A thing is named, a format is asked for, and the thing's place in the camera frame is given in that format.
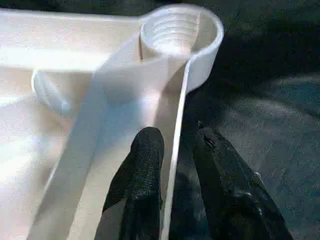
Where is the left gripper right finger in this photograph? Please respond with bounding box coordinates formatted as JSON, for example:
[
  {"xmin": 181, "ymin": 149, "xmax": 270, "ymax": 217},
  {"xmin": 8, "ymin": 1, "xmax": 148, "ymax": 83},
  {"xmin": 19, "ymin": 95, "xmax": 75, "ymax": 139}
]
[{"xmin": 193, "ymin": 127, "xmax": 293, "ymax": 240}]

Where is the black table mat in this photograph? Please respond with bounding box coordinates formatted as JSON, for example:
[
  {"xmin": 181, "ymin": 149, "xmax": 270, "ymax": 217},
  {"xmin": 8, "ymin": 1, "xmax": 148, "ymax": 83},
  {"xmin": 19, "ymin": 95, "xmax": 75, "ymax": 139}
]
[{"xmin": 159, "ymin": 0, "xmax": 320, "ymax": 240}]

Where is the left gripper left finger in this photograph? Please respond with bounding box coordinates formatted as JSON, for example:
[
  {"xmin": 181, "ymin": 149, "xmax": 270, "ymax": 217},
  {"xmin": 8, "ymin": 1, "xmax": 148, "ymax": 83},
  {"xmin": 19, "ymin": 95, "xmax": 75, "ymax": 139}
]
[{"xmin": 94, "ymin": 126, "xmax": 166, "ymax": 240}]

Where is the white plastic table top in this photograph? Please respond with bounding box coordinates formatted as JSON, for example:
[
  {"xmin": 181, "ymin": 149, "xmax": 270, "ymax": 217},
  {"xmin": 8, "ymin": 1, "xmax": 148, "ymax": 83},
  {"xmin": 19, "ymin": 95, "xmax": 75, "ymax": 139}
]
[{"xmin": 0, "ymin": 4, "xmax": 225, "ymax": 240}]

